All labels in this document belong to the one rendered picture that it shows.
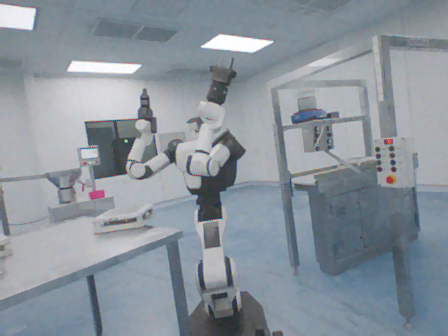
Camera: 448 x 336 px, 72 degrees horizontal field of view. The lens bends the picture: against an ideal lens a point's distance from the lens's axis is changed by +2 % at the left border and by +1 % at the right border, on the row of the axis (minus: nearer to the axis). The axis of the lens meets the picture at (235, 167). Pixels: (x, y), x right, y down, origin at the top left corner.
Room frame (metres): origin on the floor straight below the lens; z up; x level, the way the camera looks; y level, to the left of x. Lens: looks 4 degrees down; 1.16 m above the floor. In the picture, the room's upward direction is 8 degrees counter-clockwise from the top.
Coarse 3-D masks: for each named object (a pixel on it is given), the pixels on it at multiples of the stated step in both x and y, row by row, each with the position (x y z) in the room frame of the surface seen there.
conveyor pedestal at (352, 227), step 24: (312, 192) 2.47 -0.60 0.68; (336, 192) 2.41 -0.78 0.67; (360, 192) 2.56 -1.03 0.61; (384, 192) 2.71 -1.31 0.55; (408, 192) 2.88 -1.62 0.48; (312, 216) 2.51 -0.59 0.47; (336, 216) 2.41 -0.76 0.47; (360, 216) 2.54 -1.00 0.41; (384, 216) 2.69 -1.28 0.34; (408, 216) 2.86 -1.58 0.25; (336, 240) 2.40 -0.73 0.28; (360, 240) 2.53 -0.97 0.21; (384, 240) 2.68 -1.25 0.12; (408, 240) 2.86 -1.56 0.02; (336, 264) 2.37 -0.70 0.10; (360, 264) 2.53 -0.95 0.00
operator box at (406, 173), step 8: (408, 136) 1.51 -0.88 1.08; (376, 144) 1.63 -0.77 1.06; (392, 144) 1.55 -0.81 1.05; (400, 144) 1.51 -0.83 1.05; (408, 144) 1.51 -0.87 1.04; (376, 152) 1.64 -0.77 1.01; (384, 152) 1.59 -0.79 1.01; (392, 152) 1.55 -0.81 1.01; (400, 152) 1.52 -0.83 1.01; (408, 152) 1.51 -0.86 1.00; (376, 160) 1.64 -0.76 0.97; (384, 160) 1.60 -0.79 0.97; (400, 160) 1.52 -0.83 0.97; (408, 160) 1.50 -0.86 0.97; (408, 168) 1.50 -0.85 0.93; (384, 176) 1.61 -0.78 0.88; (400, 176) 1.53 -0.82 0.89; (408, 176) 1.50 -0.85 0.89; (384, 184) 1.61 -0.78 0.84; (392, 184) 1.57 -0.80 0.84; (400, 184) 1.53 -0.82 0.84; (408, 184) 1.50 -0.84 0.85
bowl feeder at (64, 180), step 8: (48, 176) 3.39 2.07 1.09; (56, 176) 3.38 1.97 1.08; (64, 176) 3.41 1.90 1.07; (72, 176) 3.47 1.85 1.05; (56, 184) 3.45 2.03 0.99; (64, 184) 3.46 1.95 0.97; (72, 184) 3.53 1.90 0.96; (64, 192) 3.46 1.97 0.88; (72, 192) 3.52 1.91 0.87; (64, 200) 3.46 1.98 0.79
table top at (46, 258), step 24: (24, 240) 1.56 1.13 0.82; (48, 240) 1.49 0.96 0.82; (72, 240) 1.42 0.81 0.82; (96, 240) 1.35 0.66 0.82; (120, 240) 1.29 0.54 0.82; (144, 240) 1.24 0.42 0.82; (168, 240) 1.27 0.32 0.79; (24, 264) 1.14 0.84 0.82; (48, 264) 1.10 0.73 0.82; (72, 264) 1.06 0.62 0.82; (96, 264) 1.05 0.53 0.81; (0, 288) 0.93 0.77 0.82; (24, 288) 0.90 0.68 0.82; (48, 288) 0.94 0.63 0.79
